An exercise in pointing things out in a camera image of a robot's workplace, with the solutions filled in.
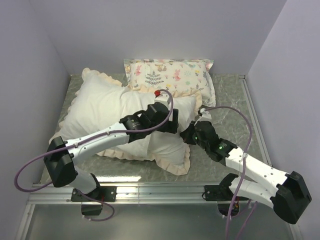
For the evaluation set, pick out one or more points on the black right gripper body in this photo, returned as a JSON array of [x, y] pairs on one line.
[[192, 137]]

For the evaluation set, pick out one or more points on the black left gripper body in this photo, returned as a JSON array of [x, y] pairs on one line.
[[169, 126]]

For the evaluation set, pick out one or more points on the white pillow with cream ruffle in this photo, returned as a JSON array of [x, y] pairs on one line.
[[102, 101]]

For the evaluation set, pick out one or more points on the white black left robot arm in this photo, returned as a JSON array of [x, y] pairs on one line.
[[64, 155]]

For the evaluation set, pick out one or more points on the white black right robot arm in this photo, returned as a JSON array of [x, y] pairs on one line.
[[286, 193]]

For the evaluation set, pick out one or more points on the animal print patterned pillow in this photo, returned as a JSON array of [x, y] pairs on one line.
[[173, 75]]

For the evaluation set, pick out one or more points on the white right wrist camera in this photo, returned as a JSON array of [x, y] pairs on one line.
[[204, 116]]

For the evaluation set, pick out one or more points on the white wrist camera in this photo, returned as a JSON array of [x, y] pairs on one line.
[[204, 116], [163, 97]]

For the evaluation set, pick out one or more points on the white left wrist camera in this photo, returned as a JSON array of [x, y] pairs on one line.
[[163, 97]]

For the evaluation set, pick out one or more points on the aluminium right side rail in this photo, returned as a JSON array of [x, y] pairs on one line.
[[255, 122]]

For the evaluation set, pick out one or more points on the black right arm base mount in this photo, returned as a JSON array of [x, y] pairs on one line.
[[215, 192]]

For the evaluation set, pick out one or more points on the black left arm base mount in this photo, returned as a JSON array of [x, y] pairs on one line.
[[93, 203]]

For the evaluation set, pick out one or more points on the aluminium front rail frame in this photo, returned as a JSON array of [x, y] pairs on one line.
[[148, 211]]

